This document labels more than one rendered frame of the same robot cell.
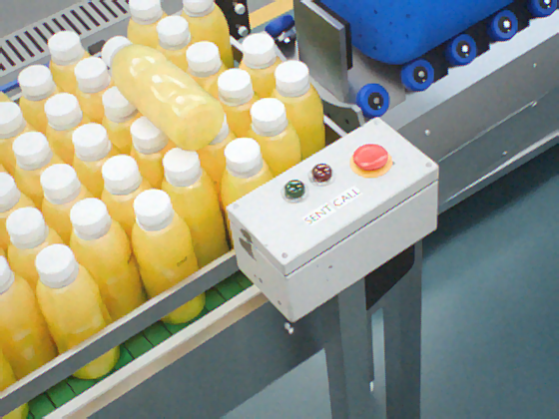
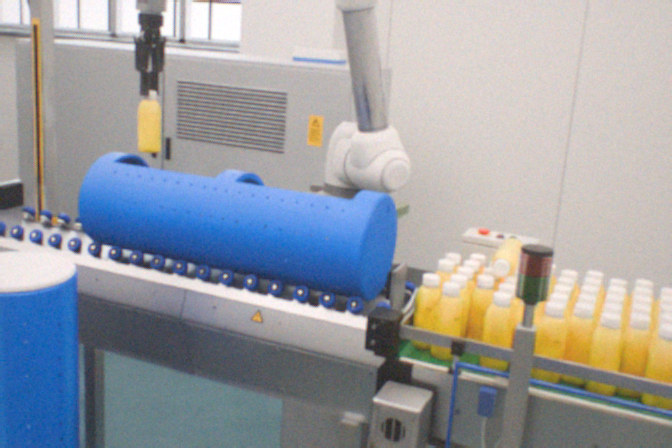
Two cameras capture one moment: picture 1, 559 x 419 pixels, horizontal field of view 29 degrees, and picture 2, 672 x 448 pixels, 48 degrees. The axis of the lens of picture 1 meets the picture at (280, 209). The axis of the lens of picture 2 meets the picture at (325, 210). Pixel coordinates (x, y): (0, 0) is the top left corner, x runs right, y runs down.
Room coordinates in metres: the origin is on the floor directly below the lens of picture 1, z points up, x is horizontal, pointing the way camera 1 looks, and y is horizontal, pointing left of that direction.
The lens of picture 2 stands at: (2.38, 1.30, 1.65)
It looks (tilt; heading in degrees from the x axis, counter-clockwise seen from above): 14 degrees down; 233
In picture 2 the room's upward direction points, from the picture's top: 4 degrees clockwise
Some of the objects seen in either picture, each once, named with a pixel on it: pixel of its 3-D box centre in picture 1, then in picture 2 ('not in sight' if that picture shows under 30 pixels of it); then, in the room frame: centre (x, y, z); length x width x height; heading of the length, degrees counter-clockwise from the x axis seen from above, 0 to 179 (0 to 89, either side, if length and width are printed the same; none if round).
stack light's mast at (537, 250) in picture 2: not in sight; (532, 287); (1.22, 0.42, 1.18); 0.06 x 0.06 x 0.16
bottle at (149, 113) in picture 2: not in sight; (149, 124); (1.47, -0.82, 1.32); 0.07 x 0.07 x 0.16
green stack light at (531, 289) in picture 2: not in sight; (532, 284); (1.22, 0.42, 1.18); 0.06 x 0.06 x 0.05
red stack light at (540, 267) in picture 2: not in sight; (535, 262); (1.22, 0.42, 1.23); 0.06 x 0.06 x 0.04
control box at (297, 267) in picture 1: (335, 216); (499, 253); (0.74, -0.06, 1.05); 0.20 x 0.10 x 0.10; 120
